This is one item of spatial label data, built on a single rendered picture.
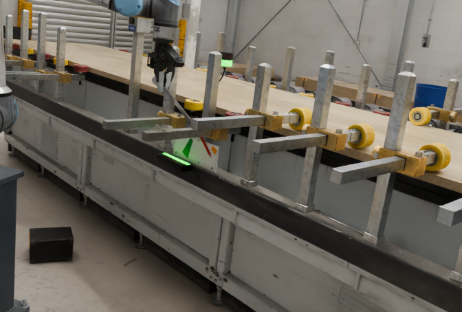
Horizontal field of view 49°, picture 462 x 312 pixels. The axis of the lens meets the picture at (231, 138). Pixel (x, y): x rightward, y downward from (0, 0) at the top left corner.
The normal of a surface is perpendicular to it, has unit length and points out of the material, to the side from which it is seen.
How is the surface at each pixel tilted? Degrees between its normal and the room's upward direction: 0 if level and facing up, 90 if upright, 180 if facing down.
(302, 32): 90
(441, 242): 90
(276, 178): 90
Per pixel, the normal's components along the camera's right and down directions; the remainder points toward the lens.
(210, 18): 0.67, 0.25
